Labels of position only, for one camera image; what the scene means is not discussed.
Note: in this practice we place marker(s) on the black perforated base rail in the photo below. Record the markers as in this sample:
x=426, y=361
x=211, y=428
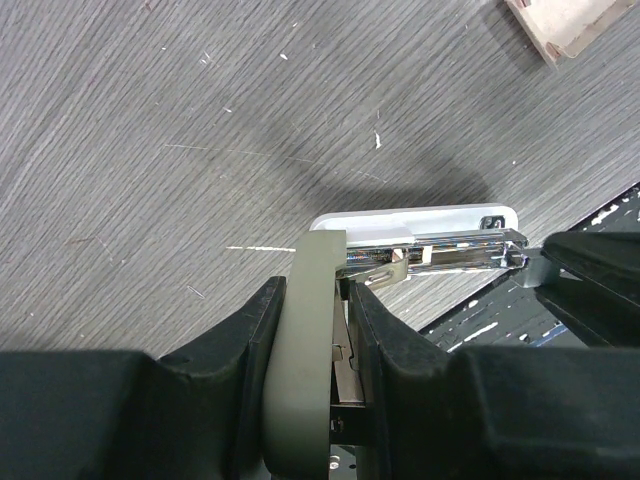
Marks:
x=505, y=312

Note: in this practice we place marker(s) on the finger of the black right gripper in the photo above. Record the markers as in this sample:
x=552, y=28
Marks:
x=589, y=281

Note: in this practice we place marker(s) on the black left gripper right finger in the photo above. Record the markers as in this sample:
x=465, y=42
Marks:
x=490, y=411

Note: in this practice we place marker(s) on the red white staple box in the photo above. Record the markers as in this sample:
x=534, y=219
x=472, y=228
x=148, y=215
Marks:
x=562, y=29

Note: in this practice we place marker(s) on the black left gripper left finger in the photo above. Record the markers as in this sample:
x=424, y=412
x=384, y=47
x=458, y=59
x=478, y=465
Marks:
x=116, y=414

